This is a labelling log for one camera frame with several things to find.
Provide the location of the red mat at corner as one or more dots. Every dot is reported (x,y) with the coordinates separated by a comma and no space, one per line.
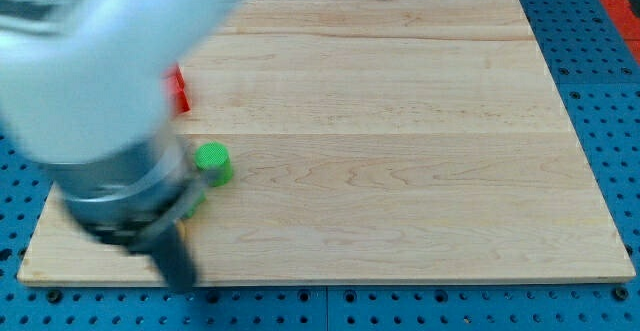
(625,17)

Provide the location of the green block behind rod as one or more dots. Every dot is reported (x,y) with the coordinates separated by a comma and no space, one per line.
(194,207)

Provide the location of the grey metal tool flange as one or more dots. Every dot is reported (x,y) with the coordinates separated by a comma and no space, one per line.
(133,195)

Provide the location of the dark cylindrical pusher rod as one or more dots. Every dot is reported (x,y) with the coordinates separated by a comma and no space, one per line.
(171,258)

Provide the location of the wooden board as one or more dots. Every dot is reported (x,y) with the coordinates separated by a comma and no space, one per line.
(391,142)

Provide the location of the green cylinder block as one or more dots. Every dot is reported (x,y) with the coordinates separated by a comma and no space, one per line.
(213,159)

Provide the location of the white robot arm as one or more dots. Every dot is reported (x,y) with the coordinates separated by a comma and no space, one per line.
(83,95)

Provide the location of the red block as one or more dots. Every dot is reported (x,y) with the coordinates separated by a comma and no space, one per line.
(176,89)

